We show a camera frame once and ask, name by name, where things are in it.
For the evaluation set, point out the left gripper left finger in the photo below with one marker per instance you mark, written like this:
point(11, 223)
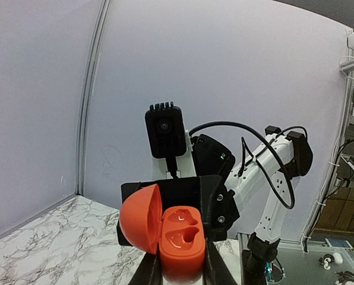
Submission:
point(148, 271)

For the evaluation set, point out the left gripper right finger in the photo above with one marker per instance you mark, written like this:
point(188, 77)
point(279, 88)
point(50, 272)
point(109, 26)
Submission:
point(222, 262)

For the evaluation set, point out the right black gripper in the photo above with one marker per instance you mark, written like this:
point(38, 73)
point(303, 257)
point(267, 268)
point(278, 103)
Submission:
point(207, 194)

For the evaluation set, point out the red earbud charging case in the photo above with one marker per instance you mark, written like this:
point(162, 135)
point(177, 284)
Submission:
point(176, 233)

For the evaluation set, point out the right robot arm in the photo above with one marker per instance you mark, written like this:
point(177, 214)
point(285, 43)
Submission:
point(284, 156)

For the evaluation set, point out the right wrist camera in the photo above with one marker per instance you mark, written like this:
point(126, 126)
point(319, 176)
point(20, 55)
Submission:
point(164, 130)

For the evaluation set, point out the left aluminium frame post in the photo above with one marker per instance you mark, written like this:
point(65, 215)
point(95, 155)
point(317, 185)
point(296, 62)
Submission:
point(93, 58)

